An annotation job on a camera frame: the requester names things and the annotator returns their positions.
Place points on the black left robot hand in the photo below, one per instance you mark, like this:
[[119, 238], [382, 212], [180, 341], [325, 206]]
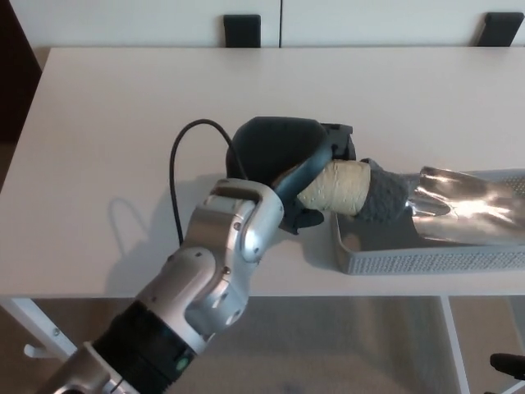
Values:
[[270, 152]]

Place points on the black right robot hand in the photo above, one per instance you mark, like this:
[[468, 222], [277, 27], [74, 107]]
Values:
[[508, 364]]

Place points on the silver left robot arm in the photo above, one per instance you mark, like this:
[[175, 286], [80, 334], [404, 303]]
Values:
[[205, 279]]

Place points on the grey perforated container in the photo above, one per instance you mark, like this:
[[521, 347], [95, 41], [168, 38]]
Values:
[[430, 260]]

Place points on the white desk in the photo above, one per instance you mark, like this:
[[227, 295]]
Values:
[[123, 102]]

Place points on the grey mesh desk panel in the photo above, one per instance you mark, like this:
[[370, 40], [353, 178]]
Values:
[[348, 344]]

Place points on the white desk hook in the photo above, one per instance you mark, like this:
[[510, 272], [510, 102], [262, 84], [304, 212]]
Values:
[[35, 351]]

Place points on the white cabinet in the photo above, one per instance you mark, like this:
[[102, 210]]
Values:
[[123, 20]]

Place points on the dark brown furniture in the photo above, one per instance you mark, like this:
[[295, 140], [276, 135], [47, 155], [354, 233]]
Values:
[[16, 82]]

